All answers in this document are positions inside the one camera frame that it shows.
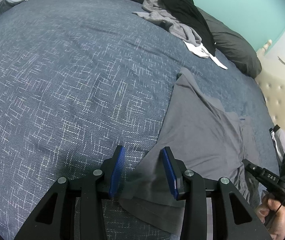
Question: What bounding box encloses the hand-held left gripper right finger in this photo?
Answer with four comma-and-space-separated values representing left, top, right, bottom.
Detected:
160, 146, 273, 240

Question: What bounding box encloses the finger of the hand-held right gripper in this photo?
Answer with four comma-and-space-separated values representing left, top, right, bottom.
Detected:
242, 159, 264, 182

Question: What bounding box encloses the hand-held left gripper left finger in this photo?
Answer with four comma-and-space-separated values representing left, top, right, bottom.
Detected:
14, 145, 126, 240

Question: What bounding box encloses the grey t-shirt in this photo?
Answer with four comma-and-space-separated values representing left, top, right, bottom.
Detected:
119, 67, 263, 233

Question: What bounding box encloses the person's right hand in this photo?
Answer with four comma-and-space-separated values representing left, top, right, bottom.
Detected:
256, 195, 285, 240

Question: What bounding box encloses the black white folded garment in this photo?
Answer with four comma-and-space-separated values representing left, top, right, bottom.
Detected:
269, 125, 279, 140

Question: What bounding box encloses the cream tufted headboard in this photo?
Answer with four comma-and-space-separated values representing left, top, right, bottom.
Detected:
255, 39, 285, 155

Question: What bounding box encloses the blue patterned bedspread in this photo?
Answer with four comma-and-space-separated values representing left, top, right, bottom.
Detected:
0, 0, 280, 240

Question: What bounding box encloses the dark grey long pillow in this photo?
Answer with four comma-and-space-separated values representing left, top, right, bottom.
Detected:
55, 0, 262, 78

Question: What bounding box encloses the light grey heather garment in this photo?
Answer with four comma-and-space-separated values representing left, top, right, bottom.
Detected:
132, 0, 202, 47

